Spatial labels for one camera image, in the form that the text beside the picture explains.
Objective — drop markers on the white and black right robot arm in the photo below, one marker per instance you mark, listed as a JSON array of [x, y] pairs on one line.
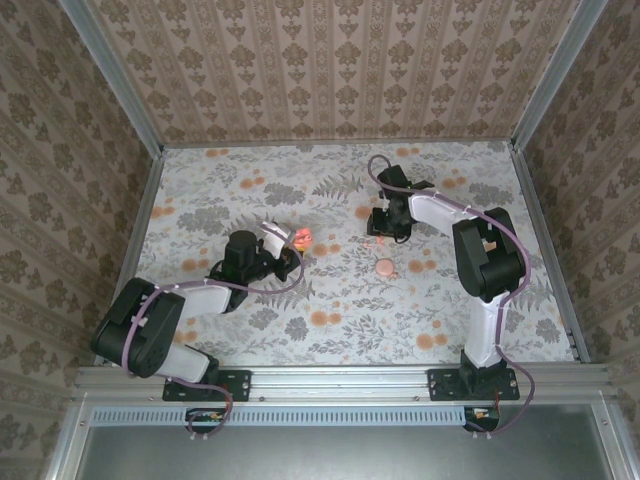
[[487, 260]]

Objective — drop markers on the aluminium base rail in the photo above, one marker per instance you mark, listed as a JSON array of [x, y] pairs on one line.
[[340, 385]]

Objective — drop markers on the aluminium frame bar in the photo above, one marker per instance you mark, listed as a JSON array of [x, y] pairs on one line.
[[67, 445], [612, 445]]

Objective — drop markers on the salmon pink rounded case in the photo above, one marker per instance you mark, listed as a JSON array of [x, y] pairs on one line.
[[386, 268]]

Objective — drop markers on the grey metal sheet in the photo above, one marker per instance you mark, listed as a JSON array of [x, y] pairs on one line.
[[340, 455]]

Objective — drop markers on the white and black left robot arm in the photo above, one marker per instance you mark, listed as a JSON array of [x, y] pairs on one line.
[[150, 325]]

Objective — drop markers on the aluminium corner post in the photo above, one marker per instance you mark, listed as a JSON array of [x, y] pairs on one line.
[[555, 75], [115, 85]]

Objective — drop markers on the floral patterned table cover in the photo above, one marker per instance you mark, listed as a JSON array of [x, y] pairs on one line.
[[340, 325]]

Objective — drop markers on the aluminium table edge rail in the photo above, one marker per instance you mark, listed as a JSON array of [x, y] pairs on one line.
[[135, 235], [540, 225]]

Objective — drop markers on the light pink earbud charging case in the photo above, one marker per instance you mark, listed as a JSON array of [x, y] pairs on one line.
[[303, 240]]

